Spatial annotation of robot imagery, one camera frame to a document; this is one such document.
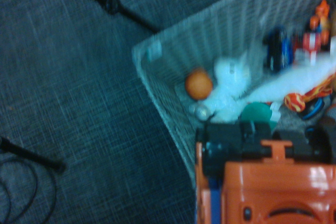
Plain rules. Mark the orange toy car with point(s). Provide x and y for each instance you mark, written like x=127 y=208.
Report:
x=275 y=190

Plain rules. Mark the grey woven basket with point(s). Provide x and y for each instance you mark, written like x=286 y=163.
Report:
x=210 y=30

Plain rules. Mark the blue black toy car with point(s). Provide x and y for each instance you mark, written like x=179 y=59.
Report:
x=277 y=49

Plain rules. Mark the red white toy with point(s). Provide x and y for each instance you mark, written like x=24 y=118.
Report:
x=309 y=48

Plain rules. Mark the orange toy figure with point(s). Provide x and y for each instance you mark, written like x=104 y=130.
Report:
x=321 y=19

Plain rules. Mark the orange ball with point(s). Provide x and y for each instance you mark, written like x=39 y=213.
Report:
x=198 y=83

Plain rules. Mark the white unicorn plush flame mane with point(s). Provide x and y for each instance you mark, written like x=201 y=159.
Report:
x=231 y=85

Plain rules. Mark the green ball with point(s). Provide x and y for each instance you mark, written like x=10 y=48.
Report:
x=256 y=112

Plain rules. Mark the black tripod leg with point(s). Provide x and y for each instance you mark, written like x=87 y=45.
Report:
x=29 y=154
x=110 y=1

